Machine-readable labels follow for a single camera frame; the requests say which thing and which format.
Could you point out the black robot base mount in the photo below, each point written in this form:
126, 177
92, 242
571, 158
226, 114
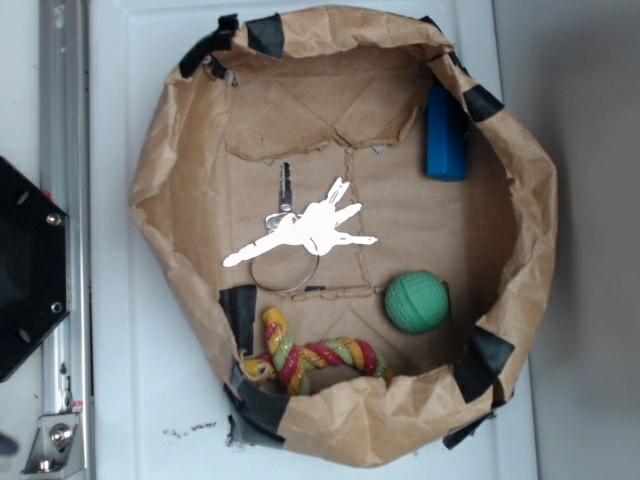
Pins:
34, 293

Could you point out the silver keys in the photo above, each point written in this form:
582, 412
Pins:
316, 229

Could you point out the green rubber ball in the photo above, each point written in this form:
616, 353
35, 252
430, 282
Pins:
416, 302

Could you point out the aluminium rail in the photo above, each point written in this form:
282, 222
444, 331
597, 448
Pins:
64, 173

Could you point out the multicoloured rope toy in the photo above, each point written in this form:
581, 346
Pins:
290, 364

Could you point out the brown paper-lined bin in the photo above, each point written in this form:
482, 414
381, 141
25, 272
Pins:
340, 91

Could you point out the metal corner bracket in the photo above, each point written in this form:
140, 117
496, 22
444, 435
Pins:
57, 449

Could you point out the blue plastic block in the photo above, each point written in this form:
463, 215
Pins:
446, 132

